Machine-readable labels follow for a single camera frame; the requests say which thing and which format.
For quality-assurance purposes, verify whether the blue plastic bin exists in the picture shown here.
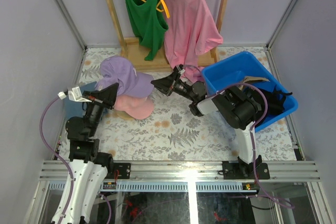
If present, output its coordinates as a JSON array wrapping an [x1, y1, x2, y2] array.
[[201, 51, 299, 133]]

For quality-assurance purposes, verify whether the beige sport cap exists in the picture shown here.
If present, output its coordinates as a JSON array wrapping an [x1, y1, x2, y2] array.
[[240, 76, 269, 85]]

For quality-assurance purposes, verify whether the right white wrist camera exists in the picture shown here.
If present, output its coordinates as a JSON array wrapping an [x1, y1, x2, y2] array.
[[175, 64, 185, 76]]

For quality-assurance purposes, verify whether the folded blue cloth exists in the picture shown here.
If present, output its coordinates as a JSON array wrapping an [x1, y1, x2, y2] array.
[[64, 82, 112, 129]]

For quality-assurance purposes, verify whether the purple cap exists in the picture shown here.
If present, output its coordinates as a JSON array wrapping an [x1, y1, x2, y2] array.
[[95, 56, 154, 98]]

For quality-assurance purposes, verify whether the wooden hat stand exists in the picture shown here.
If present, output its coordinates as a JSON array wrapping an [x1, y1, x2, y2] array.
[[115, 110, 134, 121]]

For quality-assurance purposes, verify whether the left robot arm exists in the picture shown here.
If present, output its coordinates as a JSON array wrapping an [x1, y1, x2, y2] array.
[[52, 83, 119, 223]]

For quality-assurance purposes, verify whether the black sport cap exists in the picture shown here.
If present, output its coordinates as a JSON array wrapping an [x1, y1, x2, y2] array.
[[244, 87, 292, 127]]

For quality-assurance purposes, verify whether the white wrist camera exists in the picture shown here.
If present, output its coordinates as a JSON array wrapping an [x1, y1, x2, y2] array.
[[57, 86, 88, 102], [175, 64, 185, 76]]

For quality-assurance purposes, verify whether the pink cap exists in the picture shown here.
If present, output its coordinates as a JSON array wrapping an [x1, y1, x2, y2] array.
[[113, 95, 154, 120]]

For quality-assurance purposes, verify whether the wooden clothes rack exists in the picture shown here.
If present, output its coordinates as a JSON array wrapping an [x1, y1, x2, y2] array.
[[106, 0, 228, 72]]

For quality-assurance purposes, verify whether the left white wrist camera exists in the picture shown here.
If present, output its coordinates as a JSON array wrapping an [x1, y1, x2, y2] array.
[[57, 86, 88, 102]]

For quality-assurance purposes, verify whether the pink t-shirt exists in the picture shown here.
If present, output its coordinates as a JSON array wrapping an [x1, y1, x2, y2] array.
[[164, 0, 223, 83]]

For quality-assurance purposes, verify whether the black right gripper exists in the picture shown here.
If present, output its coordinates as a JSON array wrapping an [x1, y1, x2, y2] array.
[[151, 71, 196, 102]]

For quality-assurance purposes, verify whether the aluminium mounting rail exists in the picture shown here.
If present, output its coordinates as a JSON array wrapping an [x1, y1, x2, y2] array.
[[39, 161, 321, 192]]

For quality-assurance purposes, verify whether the green tank top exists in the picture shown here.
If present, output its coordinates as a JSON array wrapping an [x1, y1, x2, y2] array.
[[124, 0, 169, 61]]

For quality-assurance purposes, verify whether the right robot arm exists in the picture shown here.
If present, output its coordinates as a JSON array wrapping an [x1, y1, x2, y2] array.
[[151, 73, 268, 179]]

